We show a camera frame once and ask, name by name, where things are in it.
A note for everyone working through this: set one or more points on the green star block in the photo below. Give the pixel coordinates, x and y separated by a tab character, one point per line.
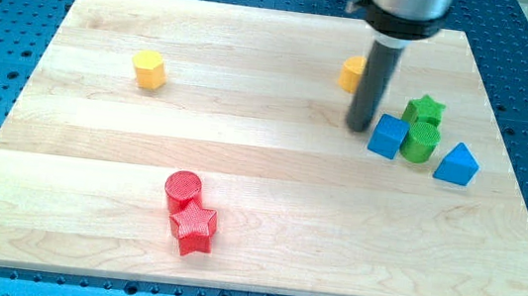
425	109

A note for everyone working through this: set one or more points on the blue cube block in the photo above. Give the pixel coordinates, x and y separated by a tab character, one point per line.
387	136

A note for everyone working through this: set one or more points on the blue triangle block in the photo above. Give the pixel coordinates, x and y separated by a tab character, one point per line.
458	166

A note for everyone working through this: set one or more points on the red star block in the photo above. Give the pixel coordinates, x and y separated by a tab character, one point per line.
193	228

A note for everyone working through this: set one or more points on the yellow hexagon block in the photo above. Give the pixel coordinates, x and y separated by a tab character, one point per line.
149	69

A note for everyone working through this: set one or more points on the red cylinder block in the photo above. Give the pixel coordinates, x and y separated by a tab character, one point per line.
182	188

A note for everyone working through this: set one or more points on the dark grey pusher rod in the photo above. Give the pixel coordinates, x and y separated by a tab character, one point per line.
381	62

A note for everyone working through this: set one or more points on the yellow heart block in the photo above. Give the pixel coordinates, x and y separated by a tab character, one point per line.
351	71

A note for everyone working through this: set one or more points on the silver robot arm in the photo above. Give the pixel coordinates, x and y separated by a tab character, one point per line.
407	9

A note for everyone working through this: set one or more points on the wooden board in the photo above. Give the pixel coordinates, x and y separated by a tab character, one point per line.
252	106

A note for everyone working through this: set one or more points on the black gripper collar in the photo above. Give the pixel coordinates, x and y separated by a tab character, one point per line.
396	32

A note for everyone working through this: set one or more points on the green cylinder block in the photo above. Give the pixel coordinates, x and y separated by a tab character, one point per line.
421	140

